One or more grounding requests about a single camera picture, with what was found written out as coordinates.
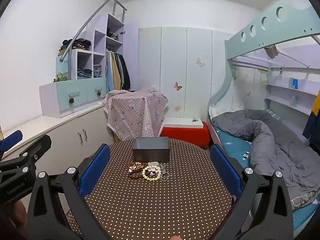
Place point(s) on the white wardrobe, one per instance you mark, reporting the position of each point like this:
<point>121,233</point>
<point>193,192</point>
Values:
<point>175,55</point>

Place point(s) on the folded grey clothes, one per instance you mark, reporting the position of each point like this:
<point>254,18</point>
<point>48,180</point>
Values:
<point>97,71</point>

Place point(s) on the pink butterfly sticker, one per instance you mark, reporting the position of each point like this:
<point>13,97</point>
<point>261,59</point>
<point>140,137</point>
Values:
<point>177,86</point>

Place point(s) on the cardboard box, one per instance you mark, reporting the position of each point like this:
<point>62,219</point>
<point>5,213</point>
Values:
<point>116,137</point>

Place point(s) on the navy and yellow garment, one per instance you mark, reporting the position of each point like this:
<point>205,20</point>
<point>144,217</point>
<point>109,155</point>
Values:
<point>313,132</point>

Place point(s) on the teal bunk bed frame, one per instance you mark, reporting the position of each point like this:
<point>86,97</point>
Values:
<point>275,27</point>

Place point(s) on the red storage box white lid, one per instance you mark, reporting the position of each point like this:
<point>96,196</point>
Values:
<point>185,135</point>

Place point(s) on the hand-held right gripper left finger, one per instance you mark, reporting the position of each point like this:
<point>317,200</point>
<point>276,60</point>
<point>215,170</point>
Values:
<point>96,170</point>

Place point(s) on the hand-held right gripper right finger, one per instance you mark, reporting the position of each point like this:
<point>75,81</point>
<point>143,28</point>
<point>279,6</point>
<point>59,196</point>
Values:
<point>225,167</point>

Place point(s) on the folded jeans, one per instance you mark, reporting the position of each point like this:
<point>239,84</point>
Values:
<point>84,73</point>

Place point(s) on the small blue box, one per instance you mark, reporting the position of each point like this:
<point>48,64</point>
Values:
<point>294,83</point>

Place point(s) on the pile of folded clothes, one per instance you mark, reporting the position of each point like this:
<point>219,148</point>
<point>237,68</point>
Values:
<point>78,43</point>

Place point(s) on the grey metal box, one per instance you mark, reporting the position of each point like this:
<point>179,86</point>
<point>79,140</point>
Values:
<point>151,155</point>

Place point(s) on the blue bedsheet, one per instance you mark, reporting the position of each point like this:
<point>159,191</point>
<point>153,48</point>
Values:
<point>235,145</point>

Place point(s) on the brown polka dot tablecloth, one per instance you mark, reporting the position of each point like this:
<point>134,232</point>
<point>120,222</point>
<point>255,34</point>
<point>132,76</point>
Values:
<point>160,205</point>

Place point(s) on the purple stepped shelf cabinet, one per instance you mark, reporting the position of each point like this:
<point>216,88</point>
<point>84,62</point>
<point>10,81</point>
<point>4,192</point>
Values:
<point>75,93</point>

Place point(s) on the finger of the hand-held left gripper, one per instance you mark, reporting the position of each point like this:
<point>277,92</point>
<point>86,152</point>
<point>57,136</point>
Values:
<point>11,140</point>
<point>41,145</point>

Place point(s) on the metal handrail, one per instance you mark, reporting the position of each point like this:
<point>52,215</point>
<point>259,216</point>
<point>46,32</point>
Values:
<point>82,27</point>

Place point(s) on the pink checked cloth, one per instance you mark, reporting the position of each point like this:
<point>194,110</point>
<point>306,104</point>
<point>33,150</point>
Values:
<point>135,110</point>

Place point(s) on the dark clothes on shelf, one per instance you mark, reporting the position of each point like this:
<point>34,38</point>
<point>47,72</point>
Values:
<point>112,35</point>

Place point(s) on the low cream cabinet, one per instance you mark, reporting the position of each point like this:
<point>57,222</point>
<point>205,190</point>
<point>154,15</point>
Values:
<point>62,135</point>

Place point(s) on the grey duvet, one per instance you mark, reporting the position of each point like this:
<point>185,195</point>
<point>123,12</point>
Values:
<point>275,150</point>

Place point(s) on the pale butterfly sticker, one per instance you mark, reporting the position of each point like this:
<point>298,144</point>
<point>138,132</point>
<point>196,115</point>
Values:
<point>200,62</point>

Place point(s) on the row of hanging clothes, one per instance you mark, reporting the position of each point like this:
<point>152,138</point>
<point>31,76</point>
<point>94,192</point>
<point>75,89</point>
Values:
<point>116,72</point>

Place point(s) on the teal striped pillow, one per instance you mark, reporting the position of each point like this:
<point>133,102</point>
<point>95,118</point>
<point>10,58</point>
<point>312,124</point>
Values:
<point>273,114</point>

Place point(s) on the green plant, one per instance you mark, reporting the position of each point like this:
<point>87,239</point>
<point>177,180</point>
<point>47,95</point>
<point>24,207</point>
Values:
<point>60,78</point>

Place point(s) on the lavender wall shelf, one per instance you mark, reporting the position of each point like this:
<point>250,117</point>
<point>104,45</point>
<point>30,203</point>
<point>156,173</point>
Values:
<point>290,97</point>

